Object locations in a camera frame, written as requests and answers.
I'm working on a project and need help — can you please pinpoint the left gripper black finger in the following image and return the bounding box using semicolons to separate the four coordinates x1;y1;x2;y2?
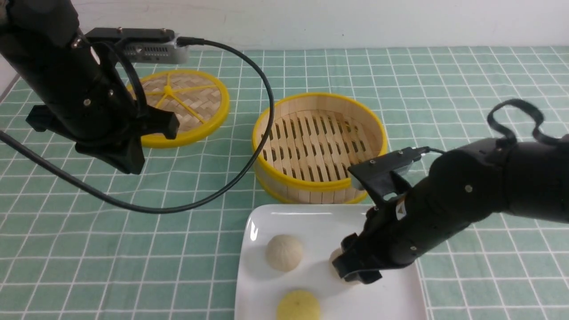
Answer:
76;136;145;175

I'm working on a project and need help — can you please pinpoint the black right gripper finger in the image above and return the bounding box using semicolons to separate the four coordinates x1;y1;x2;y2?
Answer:
333;260;383;285

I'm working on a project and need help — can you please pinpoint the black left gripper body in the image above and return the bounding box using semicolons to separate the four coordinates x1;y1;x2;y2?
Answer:
1;0;179;154

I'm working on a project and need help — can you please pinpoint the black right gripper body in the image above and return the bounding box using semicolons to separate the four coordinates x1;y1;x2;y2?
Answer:
340;148;506;271

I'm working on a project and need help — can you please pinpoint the beige steamed bun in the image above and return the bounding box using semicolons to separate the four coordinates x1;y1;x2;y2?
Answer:
329;248;361;285

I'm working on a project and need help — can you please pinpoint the yellow steamed bun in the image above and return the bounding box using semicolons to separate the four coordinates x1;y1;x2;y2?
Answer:
276;290;321;320

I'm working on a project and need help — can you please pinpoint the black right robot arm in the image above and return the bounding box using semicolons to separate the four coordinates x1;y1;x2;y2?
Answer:
333;99;569;278

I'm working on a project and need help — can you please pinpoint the white square plate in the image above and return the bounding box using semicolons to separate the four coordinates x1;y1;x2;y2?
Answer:
234;204;428;320

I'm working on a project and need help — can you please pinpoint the white steamed bun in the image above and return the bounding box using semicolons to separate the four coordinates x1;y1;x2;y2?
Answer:
265;234;304;272

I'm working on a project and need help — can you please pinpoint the bamboo steamer lid yellow rim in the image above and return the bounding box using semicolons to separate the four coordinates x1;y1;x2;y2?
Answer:
140;69;230;148

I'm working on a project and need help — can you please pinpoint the green checkered tablecloth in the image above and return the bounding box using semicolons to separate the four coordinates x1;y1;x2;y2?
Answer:
0;47;568;320

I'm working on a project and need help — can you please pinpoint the bamboo steamer basket yellow rim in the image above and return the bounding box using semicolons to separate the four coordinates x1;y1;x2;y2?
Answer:
254;92;388;204

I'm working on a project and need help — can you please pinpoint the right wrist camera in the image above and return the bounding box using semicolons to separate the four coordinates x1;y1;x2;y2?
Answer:
347;147;425;204

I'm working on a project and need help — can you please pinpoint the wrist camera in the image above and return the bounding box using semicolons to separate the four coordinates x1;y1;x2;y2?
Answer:
86;27;188;64
347;147;425;204

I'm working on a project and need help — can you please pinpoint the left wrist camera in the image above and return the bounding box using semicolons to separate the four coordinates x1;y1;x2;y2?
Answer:
86;27;188;64

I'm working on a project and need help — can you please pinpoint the black cable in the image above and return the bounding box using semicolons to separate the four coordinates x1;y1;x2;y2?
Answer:
0;38;275;215

